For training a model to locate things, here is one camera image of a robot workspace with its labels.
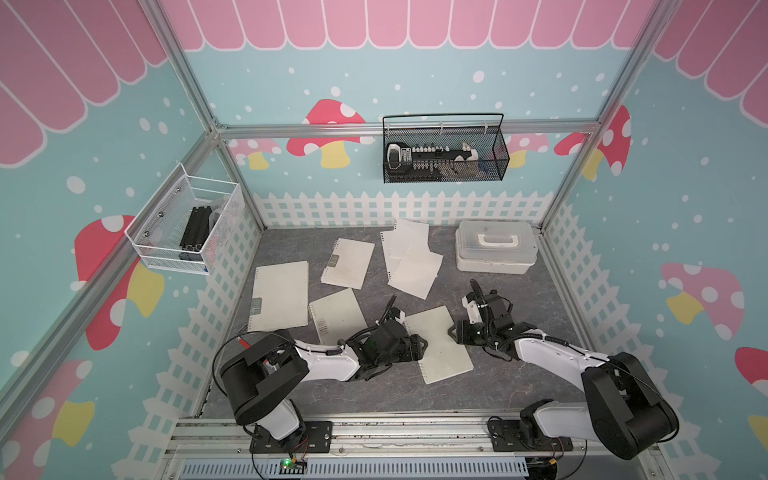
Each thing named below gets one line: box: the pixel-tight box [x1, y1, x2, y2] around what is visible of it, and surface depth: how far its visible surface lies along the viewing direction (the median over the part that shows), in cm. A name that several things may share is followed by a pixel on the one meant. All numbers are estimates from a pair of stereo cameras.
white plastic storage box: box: [455, 220, 539, 275], surface depth 104 cm
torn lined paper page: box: [380, 230, 403, 284], surface depth 115 cm
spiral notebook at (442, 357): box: [403, 305, 474, 385], surface depth 89 cm
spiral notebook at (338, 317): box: [308, 288, 369, 345], surface depth 98 cm
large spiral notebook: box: [248, 261, 309, 332], surface depth 102 cm
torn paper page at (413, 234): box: [394, 218, 431, 253], surface depth 122 cm
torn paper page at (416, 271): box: [388, 246, 443, 300], surface depth 111 cm
